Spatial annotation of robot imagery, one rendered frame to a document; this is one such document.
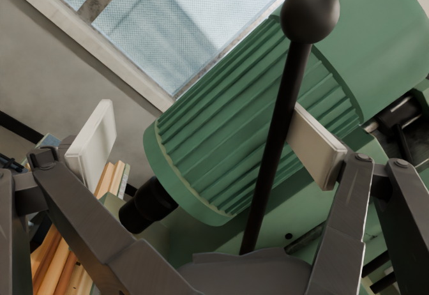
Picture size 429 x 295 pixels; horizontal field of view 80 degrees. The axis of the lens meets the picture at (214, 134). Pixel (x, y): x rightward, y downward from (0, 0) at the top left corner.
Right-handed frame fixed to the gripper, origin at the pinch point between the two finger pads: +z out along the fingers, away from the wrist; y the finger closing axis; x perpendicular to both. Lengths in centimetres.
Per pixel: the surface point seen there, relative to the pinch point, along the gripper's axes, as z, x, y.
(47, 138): 42, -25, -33
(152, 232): 14.1, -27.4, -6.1
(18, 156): 130, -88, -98
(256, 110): 7.1, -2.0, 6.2
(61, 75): 147, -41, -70
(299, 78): -0.6, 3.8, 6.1
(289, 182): 9.3, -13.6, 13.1
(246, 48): 13.1, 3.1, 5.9
